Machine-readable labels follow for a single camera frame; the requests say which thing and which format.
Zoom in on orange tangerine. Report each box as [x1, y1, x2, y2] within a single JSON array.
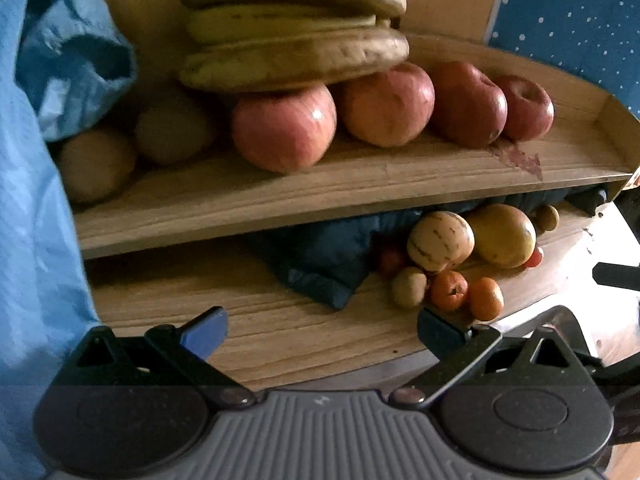
[[467, 277, 505, 322], [430, 270, 470, 311]]

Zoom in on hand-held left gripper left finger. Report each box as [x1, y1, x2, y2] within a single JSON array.
[[55, 306, 258, 408]]

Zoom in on wooden shelf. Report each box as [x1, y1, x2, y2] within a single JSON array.
[[55, 0, 640, 261]]

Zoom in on small round brown fruit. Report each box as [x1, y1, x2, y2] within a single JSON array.
[[531, 203, 561, 233]]

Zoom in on brown kiwi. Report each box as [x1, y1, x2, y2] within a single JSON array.
[[391, 266, 428, 308]]

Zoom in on blue plastic bag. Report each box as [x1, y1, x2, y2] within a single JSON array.
[[15, 0, 138, 143]]

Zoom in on red apple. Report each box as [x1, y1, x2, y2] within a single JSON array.
[[429, 61, 508, 148], [492, 75, 555, 142], [231, 82, 338, 175], [339, 62, 436, 148]]

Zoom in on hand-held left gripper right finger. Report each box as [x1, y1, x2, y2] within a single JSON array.
[[387, 305, 601, 408]]

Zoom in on yellow pear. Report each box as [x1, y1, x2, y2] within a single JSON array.
[[134, 91, 216, 166]]

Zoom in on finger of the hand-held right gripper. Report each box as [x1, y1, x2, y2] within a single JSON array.
[[592, 261, 640, 292]]

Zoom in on blue dotted fabric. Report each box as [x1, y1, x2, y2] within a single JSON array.
[[487, 0, 640, 116]]

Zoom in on brown pear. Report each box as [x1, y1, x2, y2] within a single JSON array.
[[57, 129, 137, 205]]

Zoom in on pale striped melon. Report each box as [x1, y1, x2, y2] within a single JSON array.
[[406, 211, 476, 273]]

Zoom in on light blue sheet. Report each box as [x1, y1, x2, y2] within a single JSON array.
[[0, 0, 101, 480]]

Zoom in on dark blue cloth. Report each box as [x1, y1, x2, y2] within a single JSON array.
[[250, 185, 613, 311]]

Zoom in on banana bunch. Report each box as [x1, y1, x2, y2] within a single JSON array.
[[177, 0, 411, 93]]

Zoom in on yellow orange mango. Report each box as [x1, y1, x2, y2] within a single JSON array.
[[465, 203, 537, 269]]

